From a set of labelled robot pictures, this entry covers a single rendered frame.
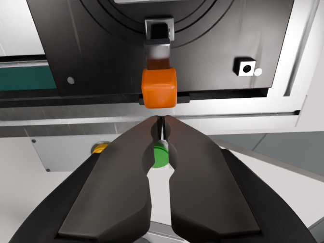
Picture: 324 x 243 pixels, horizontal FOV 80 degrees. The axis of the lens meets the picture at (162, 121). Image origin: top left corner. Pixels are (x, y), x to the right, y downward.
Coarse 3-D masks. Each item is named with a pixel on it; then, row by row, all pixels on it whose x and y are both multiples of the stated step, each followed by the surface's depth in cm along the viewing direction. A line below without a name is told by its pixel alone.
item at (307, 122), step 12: (312, 84) 33; (312, 96) 34; (312, 108) 35; (300, 120) 36; (312, 120) 36; (204, 132) 38; (216, 132) 38; (228, 132) 38; (240, 132) 38; (252, 132) 38; (264, 132) 38; (276, 132) 38
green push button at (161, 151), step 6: (156, 144) 26; (162, 144) 27; (156, 150) 26; (162, 150) 26; (156, 156) 27; (162, 156) 27; (168, 156) 27; (156, 162) 27; (162, 162) 27; (168, 162) 27
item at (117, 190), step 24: (120, 144) 10; (144, 144) 10; (96, 168) 8; (120, 168) 8; (144, 168) 9; (96, 192) 7; (120, 192) 7; (144, 192) 7; (72, 216) 7; (96, 216) 6; (120, 216) 6; (144, 216) 7; (120, 240) 7
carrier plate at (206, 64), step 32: (32, 0) 17; (64, 0) 17; (256, 0) 17; (288, 0) 17; (64, 32) 19; (96, 32) 19; (224, 32) 19; (256, 32) 19; (64, 64) 20; (96, 64) 20; (128, 64) 20; (192, 64) 20; (224, 64) 20; (256, 64) 20; (64, 96) 22
